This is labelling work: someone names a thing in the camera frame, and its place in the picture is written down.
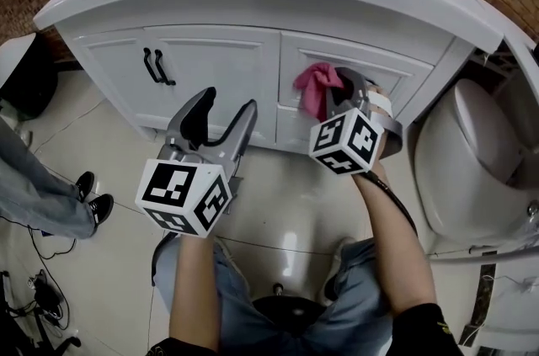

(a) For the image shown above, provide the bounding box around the person's left forearm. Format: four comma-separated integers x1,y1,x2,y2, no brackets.
168,234,224,347

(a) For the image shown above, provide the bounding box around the large white drawer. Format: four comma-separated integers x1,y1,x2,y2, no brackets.
277,29,456,128

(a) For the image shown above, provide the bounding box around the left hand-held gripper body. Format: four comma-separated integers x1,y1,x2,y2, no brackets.
134,133,248,238

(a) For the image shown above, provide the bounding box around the person's leg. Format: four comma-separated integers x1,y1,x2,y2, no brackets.
153,236,296,356
311,238,395,356

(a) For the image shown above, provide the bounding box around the black bin white lid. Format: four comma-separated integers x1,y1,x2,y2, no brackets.
0,32,60,122

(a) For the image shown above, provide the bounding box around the black door handle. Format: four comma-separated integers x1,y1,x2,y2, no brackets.
142,46,163,84
153,49,177,87

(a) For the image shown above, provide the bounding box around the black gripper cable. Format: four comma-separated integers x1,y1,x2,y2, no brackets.
364,171,420,242

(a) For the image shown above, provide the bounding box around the black floor cable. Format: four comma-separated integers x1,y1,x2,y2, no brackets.
0,213,79,261

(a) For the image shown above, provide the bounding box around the pink cloth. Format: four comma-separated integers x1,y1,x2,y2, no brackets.
293,61,344,123

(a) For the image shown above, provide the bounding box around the black stool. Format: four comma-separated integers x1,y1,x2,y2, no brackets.
251,282,328,341

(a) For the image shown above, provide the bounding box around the white toilet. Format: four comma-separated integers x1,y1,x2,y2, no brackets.
414,36,539,258

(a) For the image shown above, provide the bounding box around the white cabinet door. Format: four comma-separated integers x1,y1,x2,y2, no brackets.
141,24,282,147
75,27,173,132

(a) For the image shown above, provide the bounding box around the black wheeled chair base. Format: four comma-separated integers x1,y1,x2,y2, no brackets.
0,295,83,356

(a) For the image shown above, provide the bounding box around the person's right forearm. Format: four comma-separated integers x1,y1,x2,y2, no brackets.
352,160,437,316

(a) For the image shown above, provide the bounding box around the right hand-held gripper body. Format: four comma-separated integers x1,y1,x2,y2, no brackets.
309,104,406,178

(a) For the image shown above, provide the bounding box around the person's right hand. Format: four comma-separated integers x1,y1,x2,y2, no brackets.
365,81,399,124

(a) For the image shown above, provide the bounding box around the black power adapter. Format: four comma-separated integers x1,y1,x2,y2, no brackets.
27,268,71,330

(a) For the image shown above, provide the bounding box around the person's right leg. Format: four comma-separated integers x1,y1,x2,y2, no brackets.
311,238,395,356

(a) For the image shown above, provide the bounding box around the person's left leg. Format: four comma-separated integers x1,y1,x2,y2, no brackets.
153,236,296,356

